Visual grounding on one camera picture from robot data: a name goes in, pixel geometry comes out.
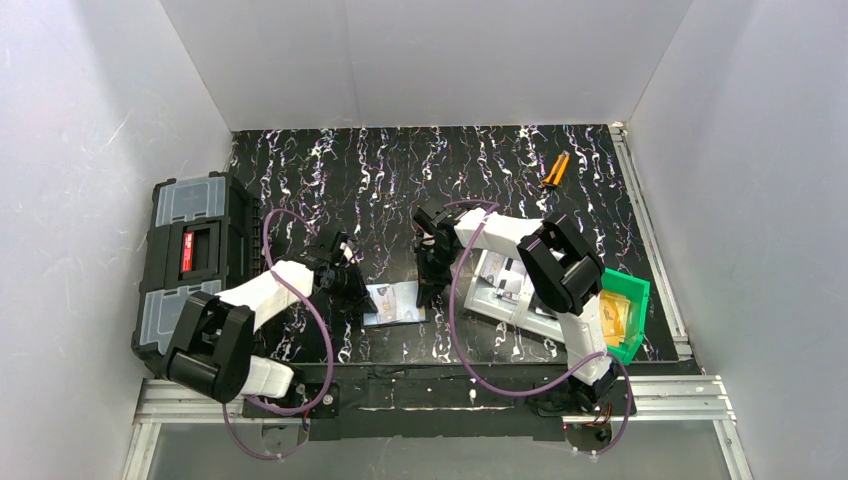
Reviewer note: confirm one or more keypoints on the green bin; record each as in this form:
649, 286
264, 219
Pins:
638, 292

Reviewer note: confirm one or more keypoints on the grey bin left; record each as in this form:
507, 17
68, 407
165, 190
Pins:
481, 298

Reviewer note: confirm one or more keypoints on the grey bin middle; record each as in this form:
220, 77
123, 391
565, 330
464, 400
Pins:
535, 317

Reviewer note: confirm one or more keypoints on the black tool box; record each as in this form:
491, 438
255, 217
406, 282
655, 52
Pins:
204, 235

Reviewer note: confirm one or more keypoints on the gold cards in green bin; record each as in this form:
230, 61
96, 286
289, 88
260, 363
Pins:
614, 314

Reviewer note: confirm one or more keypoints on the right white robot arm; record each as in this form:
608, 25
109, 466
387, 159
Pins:
565, 272

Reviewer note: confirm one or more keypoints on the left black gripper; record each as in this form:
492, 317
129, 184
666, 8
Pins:
354, 283

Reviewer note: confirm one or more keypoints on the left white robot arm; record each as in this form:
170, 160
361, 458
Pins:
212, 348

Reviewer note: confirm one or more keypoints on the grey bin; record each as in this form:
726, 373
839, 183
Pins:
481, 298
535, 317

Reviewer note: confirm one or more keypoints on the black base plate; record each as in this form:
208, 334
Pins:
443, 400

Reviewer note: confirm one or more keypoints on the orange black utility knife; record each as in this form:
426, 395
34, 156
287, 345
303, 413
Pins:
557, 172

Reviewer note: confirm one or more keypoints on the white cards in left bin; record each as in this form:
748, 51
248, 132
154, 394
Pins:
505, 274

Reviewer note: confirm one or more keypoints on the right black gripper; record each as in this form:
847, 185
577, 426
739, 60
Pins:
431, 263

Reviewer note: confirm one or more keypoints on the white printed credit card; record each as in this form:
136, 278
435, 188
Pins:
397, 302

